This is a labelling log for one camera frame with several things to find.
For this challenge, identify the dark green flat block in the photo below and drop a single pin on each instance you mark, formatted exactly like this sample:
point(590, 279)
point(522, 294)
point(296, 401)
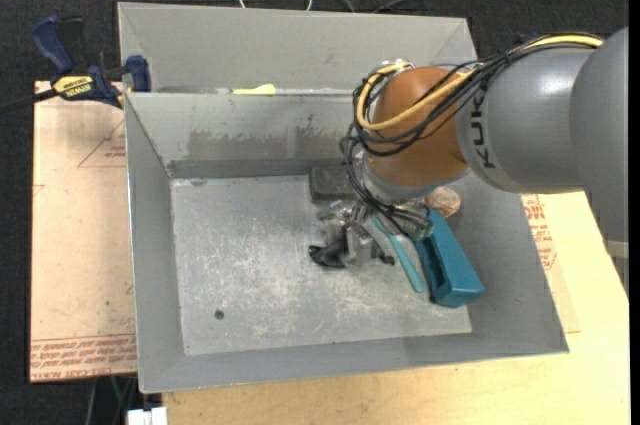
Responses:
point(329, 183)

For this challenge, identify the brown cardboard board, red print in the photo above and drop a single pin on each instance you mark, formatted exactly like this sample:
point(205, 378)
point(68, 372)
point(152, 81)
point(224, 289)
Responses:
point(80, 223)

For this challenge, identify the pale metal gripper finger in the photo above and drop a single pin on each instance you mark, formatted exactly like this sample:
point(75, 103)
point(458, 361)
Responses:
point(361, 249)
point(334, 226)

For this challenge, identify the yellow-green flat thing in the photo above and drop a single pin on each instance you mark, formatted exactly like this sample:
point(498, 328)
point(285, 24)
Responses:
point(256, 89)

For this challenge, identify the grey metal bin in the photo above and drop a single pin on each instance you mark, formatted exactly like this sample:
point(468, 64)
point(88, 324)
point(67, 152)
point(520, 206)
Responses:
point(250, 253)

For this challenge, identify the small black crumpled thing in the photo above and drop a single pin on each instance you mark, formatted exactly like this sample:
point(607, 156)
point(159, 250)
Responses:
point(326, 257)

